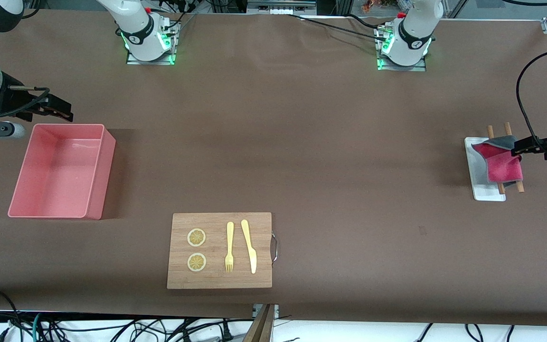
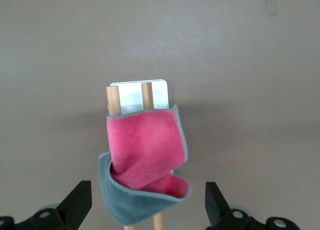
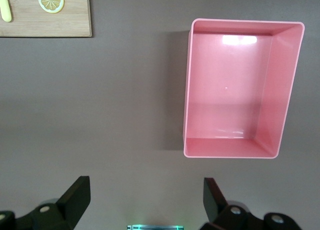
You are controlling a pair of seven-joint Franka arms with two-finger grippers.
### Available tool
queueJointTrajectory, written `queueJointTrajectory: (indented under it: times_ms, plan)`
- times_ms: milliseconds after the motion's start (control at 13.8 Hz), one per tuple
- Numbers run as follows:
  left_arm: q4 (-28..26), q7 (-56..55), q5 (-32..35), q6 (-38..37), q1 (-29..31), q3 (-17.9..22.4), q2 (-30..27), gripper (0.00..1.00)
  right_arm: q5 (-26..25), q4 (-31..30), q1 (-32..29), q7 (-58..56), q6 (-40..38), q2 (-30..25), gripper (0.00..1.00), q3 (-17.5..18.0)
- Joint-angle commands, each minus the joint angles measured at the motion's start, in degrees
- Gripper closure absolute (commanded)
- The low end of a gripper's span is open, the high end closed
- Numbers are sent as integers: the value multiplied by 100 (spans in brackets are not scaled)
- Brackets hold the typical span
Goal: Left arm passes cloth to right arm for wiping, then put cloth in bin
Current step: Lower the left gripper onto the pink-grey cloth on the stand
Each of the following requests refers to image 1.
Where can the pink plastic bin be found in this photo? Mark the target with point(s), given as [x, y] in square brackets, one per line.
[60, 171]

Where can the pink and grey cloth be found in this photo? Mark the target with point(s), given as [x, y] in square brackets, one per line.
[504, 166]

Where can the brown table cover sheet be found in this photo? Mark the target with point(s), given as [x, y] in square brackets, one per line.
[302, 142]

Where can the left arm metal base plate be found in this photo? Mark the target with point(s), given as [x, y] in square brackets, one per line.
[404, 68]

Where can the wooden cutting board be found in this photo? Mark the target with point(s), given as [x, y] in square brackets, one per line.
[214, 223]

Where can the white rectangular tray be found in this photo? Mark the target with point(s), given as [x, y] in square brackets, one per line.
[487, 194]

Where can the lemon slice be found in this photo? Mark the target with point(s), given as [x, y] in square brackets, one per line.
[196, 237]
[196, 262]

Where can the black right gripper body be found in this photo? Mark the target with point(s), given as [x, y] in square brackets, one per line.
[15, 101]

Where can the yellow plastic knife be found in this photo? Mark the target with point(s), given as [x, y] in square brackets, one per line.
[249, 249]

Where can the small metal bracket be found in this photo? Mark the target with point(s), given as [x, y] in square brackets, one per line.
[256, 311]

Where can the black power plug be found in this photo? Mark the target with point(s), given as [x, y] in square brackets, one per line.
[226, 335]

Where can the brown wooden post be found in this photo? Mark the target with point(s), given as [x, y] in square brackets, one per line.
[261, 327]

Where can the yellow plastic fork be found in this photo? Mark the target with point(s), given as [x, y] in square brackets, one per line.
[230, 232]

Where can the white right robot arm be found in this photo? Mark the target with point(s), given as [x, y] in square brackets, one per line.
[133, 19]

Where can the grey power strip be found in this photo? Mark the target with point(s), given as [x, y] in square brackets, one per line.
[280, 5]

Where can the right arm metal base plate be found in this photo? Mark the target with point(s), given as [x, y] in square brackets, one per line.
[155, 61]

